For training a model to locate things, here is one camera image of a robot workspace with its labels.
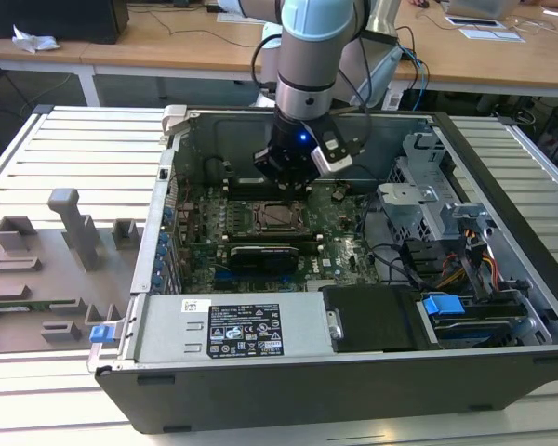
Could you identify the crumpled white paper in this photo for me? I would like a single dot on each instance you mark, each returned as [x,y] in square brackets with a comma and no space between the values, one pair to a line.
[35,41]

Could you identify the silver power supply unit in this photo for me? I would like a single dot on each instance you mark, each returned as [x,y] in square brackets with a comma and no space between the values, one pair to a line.
[167,325]

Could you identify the green motherboard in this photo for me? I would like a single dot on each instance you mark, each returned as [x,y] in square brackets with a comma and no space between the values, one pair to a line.
[339,251]

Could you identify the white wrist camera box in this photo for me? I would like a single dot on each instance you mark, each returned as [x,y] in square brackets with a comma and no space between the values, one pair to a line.
[332,158]

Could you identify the blue card clip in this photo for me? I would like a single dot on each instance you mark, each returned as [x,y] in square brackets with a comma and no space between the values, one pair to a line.
[168,214]
[164,239]
[162,253]
[158,266]
[156,280]

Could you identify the CPU socket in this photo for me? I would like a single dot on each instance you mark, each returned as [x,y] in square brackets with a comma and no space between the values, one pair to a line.
[257,223]

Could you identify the black graphics card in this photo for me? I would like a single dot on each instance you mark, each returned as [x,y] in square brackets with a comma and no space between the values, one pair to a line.
[265,260]

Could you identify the blue case latch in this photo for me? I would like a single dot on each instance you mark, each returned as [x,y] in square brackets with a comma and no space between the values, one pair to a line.
[99,334]

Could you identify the silver metal drive cage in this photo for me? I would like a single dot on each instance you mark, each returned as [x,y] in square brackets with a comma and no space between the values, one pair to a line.
[414,209]

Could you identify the hard disk in blue carrier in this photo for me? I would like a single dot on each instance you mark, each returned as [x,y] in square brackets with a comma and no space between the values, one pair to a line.
[444,306]

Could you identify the silver finned heatsink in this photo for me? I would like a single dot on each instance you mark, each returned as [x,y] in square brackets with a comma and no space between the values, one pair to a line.
[321,285]

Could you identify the black computer tower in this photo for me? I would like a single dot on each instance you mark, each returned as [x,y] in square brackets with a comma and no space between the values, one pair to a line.
[51,18]

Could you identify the white paper sheet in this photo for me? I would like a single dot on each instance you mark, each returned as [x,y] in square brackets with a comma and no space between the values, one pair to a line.
[490,35]

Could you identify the wooden desk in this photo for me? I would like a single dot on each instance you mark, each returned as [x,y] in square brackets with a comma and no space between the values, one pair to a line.
[167,51]

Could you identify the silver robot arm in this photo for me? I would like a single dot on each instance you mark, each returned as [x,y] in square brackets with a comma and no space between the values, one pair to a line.
[307,60]

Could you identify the black plastic shroud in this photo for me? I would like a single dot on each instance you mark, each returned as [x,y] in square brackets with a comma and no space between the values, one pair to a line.
[372,320]

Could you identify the silver laptop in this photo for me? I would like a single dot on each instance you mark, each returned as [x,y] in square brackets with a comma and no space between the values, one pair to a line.
[483,8]

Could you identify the grey parts rack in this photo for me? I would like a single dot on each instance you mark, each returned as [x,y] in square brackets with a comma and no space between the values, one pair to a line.
[37,279]

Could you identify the blue expansion slot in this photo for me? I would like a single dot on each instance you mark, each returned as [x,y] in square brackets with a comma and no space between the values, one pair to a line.
[224,278]

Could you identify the green RAM stick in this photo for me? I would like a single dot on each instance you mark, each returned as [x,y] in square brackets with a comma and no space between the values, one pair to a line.
[32,305]

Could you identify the black open PC case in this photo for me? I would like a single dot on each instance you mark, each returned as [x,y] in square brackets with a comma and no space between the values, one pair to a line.
[307,395]

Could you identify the round coin battery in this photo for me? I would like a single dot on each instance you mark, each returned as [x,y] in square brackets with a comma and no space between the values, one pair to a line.
[339,192]

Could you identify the black computer mouse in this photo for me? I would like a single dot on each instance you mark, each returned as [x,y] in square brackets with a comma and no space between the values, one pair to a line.
[421,3]

